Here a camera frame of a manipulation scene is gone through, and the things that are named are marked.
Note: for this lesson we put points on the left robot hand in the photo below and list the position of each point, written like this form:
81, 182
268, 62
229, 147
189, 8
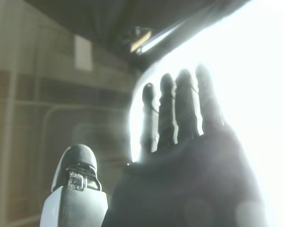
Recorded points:
184, 177

